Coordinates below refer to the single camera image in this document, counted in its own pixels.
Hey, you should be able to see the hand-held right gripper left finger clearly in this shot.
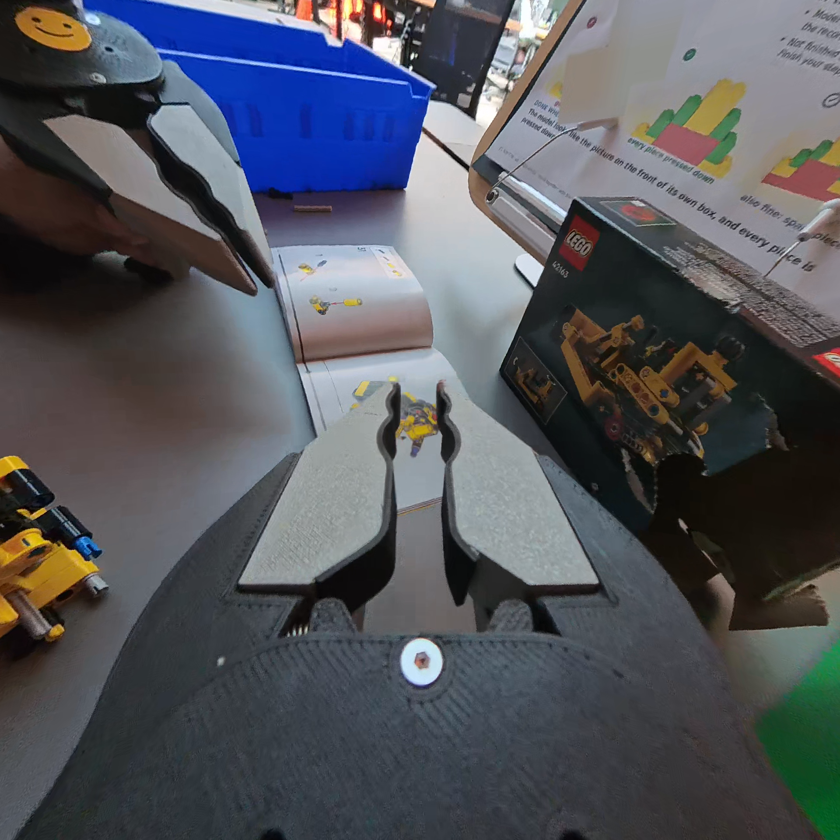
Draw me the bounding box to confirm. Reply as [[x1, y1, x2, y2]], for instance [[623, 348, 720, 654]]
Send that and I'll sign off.
[[236, 382, 403, 614]]

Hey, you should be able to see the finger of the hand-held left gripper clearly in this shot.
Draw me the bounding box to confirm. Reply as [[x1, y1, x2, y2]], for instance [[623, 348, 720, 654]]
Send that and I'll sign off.
[[45, 117, 258, 296], [147, 104, 275, 288]]

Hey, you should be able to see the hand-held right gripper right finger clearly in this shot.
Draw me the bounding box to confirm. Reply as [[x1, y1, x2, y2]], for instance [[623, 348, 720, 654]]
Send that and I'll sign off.
[[436, 382, 602, 611]]

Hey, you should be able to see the lego instruction booklet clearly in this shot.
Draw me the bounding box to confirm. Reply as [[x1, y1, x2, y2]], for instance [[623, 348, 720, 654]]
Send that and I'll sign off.
[[271, 244, 473, 516]]

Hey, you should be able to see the yellow lego bulldozer model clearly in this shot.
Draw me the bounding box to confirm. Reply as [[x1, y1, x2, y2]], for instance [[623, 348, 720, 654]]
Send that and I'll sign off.
[[0, 455, 110, 647]]

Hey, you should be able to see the dark lego set box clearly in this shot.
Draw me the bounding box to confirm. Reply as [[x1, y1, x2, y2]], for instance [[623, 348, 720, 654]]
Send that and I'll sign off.
[[499, 196, 840, 631]]

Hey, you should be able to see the person's left hand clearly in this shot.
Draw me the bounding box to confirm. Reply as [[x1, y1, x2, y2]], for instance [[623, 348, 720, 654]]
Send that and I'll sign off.
[[0, 134, 191, 283]]

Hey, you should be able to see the blue plastic bin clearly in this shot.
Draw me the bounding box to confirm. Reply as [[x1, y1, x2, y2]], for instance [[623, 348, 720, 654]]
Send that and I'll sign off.
[[157, 49, 437, 194], [82, 0, 349, 60]]

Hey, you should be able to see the green plastic bin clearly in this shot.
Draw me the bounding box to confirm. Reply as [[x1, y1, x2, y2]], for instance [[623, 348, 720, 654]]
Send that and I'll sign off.
[[755, 646, 840, 840]]

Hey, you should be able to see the clipboard with instruction sheet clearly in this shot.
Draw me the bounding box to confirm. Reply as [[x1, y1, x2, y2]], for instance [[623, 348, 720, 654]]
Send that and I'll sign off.
[[468, 0, 840, 309]]

